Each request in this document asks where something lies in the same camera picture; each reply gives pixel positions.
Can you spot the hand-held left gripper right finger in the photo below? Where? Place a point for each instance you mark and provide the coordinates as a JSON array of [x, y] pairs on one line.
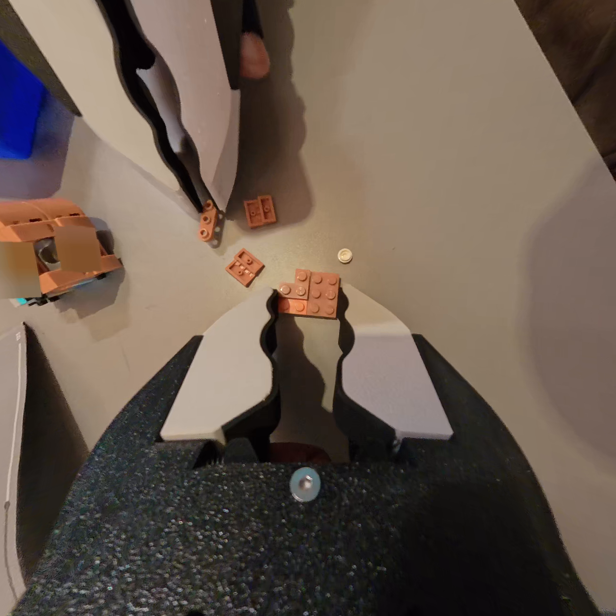
[[390, 385]]

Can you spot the orange plate assembly grey underside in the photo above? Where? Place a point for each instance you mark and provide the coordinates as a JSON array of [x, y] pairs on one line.
[[322, 296]]

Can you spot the blue plastic bin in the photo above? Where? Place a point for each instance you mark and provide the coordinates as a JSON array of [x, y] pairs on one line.
[[19, 106]]

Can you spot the orange plate with holes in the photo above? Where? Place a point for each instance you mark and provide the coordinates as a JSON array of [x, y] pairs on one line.
[[208, 221]]

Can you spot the orange toy brick model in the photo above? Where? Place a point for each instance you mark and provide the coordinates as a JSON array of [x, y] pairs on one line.
[[62, 219]]

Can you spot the grey instruction booklet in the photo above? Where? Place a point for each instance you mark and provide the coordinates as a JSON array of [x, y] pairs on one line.
[[12, 433]]

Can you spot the orange flat square plate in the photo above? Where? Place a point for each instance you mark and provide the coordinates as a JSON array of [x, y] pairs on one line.
[[245, 267]]

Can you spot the small orange brick plate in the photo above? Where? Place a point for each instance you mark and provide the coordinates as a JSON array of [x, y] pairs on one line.
[[260, 211]]

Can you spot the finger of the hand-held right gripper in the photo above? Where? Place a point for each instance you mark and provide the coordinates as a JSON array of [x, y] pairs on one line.
[[72, 57], [202, 72]]

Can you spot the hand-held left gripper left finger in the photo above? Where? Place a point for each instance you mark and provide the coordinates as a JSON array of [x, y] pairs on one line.
[[226, 380]]

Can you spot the white round stud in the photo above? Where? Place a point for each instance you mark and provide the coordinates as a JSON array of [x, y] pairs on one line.
[[344, 255]]

